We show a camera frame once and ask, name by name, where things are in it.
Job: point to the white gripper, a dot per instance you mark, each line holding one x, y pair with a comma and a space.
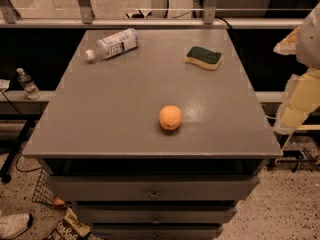
310, 41

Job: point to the yellow green sponge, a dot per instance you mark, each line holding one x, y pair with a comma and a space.
204, 58

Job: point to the orange fruit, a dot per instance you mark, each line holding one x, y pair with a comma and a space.
170, 117

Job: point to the grey drawer cabinet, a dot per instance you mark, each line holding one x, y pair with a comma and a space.
105, 151

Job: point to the plastic bottle lying on table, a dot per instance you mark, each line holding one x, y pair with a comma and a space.
113, 45

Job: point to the top drawer knob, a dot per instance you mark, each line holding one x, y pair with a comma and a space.
154, 195

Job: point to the small upright water bottle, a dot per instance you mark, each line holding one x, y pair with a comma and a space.
28, 84

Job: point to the snack bag on floor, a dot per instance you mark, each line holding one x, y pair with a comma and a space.
69, 228

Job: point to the white sneaker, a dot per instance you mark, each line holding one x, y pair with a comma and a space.
14, 225

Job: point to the wire basket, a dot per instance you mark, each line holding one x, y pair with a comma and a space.
42, 194

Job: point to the metal railing frame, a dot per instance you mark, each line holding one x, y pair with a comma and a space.
116, 14

